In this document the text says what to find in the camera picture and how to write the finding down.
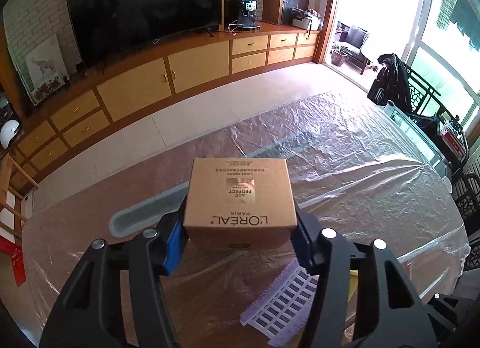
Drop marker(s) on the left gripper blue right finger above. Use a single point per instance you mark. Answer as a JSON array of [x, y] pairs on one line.
[[389, 312]]

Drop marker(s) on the black jacket on chair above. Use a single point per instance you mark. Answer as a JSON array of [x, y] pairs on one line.
[[391, 84]]

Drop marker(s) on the brown loreal cardboard box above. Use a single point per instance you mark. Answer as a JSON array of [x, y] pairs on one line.
[[239, 204]]

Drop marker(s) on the grey table edge strip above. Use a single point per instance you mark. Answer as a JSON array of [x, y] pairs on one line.
[[147, 213]]

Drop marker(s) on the potted plant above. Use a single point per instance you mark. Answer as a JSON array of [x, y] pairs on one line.
[[338, 54]]

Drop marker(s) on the black flat television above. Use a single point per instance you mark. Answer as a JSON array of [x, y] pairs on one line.
[[103, 28]]

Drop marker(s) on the glass top side table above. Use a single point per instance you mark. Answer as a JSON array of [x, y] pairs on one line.
[[426, 147]]

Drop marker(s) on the black coffee machine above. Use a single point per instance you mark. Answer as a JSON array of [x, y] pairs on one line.
[[240, 14]]

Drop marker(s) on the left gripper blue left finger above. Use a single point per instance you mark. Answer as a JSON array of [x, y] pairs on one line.
[[88, 310]]

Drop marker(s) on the lavender hair roller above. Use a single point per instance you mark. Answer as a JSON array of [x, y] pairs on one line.
[[282, 310]]

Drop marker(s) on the wooden tv cabinet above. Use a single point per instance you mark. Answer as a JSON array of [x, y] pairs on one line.
[[107, 98]]

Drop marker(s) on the white helmet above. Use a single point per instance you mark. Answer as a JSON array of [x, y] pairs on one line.
[[8, 131]]

